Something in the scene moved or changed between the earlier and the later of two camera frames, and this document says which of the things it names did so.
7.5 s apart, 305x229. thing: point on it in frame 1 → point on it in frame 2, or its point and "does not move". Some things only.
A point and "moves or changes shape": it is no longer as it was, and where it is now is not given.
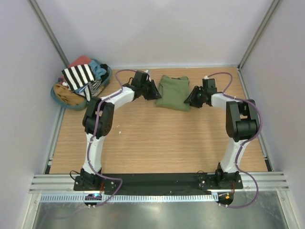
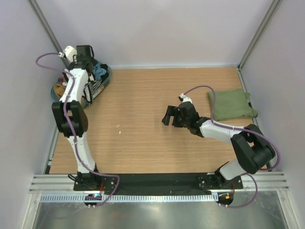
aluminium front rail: (263, 182) does not move
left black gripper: (155, 94) → (93, 62)
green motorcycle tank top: (174, 91) moves or changes shape
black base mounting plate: (152, 183) does not move
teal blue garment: (97, 69) does not move
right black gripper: (191, 99) → (174, 111)
